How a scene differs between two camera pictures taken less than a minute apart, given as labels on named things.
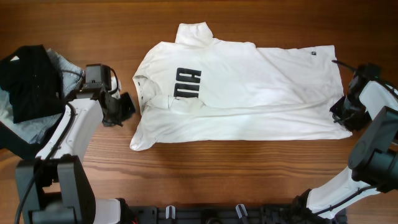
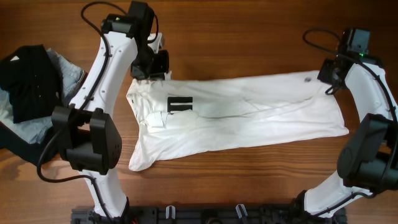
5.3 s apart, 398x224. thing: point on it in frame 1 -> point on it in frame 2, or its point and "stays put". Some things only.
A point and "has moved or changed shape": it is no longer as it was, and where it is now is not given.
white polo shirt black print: (205, 88) has moved or changed shape
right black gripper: (344, 111) -> (325, 74)
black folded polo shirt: (33, 83) stays put
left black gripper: (130, 110) -> (158, 71)
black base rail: (227, 214) stays put
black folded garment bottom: (12, 140) stays put
